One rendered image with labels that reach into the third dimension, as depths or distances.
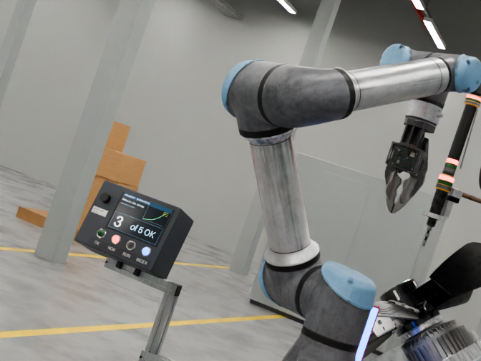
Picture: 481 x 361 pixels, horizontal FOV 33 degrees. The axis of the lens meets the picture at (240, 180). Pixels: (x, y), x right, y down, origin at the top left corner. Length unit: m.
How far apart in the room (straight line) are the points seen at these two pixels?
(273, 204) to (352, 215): 8.11
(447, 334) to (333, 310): 0.84
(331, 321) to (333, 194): 8.23
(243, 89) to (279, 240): 0.32
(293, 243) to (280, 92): 0.35
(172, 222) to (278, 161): 0.67
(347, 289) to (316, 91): 0.39
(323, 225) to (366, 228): 0.52
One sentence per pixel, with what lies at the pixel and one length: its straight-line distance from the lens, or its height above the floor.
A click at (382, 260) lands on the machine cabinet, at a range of 9.58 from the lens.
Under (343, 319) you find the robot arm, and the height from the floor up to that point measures 1.19.
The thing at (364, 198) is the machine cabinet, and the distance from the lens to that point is 9.68.
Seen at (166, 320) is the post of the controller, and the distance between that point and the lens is 2.22.
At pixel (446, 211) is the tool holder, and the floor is 1.48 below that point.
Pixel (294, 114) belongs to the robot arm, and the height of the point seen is 1.52.
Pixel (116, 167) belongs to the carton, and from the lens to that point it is 10.27.
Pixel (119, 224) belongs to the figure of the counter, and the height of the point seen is 1.16.
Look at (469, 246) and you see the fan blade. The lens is 2.25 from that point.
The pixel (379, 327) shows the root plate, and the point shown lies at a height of 1.10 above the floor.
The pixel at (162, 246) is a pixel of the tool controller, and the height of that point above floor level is 1.14.
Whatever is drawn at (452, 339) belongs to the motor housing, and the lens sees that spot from 2.38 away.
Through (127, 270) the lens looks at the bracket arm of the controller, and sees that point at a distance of 2.28.
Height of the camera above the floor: 1.37
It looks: level
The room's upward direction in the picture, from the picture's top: 19 degrees clockwise
